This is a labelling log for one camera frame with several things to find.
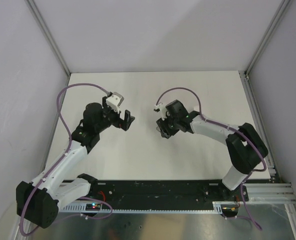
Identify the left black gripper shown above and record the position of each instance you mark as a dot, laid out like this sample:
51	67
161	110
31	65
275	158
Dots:
123	125

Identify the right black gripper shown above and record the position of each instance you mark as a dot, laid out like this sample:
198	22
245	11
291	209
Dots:
166	132

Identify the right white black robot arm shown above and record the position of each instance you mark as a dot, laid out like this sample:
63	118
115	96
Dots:
245	147

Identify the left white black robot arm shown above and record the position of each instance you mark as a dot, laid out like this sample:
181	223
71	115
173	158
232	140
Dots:
40	200

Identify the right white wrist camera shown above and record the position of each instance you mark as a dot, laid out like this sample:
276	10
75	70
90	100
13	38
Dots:
161	109

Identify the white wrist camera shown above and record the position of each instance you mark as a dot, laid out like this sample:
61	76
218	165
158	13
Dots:
161	109
114	101

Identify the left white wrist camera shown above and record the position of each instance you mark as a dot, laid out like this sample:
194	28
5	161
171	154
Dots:
114	101

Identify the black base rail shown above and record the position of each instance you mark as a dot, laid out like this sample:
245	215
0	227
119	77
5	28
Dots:
164	195

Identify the grey slotted cable duct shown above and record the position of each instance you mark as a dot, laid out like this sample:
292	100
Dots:
93	208

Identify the aluminium frame crossbar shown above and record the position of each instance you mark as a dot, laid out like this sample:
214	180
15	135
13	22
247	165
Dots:
270	193

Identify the left aluminium frame post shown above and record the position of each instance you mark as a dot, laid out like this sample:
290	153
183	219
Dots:
31	4

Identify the aluminium frame post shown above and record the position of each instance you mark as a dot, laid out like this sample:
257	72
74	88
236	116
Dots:
31	4
269	32

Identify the right aluminium frame post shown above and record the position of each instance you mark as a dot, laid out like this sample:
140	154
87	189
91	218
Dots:
269	32

